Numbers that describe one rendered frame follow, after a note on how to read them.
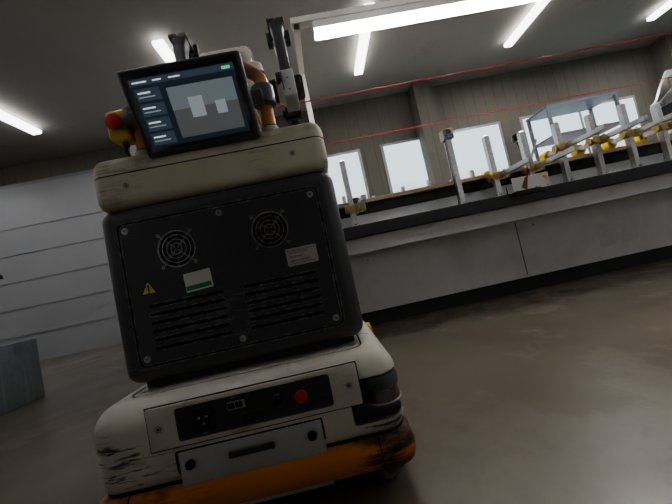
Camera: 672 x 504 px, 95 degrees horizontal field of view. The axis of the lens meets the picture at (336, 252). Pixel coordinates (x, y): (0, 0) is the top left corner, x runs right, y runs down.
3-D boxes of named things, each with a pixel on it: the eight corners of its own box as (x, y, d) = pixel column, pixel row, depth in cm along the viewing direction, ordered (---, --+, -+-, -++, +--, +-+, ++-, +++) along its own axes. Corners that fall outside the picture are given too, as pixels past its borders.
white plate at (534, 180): (551, 185, 208) (547, 171, 208) (514, 193, 206) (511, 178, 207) (550, 185, 208) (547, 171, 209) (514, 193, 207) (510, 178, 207)
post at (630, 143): (642, 168, 212) (624, 102, 214) (637, 169, 211) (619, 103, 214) (637, 170, 215) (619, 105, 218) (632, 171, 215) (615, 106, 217)
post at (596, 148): (609, 180, 210) (591, 113, 213) (604, 181, 210) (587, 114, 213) (605, 181, 214) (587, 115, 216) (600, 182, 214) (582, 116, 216)
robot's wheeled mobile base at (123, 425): (426, 473, 59) (397, 344, 60) (91, 557, 56) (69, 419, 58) (372, 366, 126) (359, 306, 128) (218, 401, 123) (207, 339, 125)
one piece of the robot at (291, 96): (297, 93, 114) (292, 67, 116) (284, 95, 113) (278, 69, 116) (300, 110, 123) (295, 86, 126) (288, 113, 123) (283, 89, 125)
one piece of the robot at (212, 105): (287, 156, 72) (261, 44, 64) (135, 186, 71) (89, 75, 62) (288, 153, 83) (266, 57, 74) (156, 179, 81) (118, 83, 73)
